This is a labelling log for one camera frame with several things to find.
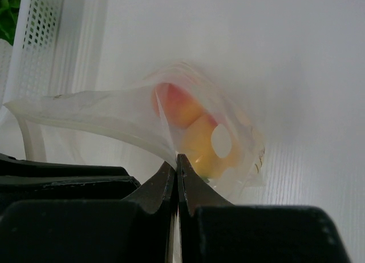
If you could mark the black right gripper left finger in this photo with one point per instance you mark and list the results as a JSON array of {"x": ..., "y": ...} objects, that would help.
[{"x": 136, "y": 228}]

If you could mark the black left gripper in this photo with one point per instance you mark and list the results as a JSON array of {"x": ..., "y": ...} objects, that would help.
[{"x": 28, "y": 180}]

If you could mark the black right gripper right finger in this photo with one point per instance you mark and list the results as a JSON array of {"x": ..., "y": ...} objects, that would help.
[{"x": 214, "y": 230}]

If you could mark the green fake lettuce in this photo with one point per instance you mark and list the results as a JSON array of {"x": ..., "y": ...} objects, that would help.
[{"x": 9, "y": 11}]

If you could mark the orange red fake peach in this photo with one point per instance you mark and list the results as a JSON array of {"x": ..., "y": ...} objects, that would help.
[{"x": 179, "y": 107}]

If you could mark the yellow orange fake fruit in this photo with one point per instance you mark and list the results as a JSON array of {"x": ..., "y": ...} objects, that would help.
[{"x": 211, "y": 147}]

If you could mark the clear polka dot zip bag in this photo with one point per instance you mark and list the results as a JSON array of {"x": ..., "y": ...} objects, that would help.
[{"x": 66, "y": 128}]

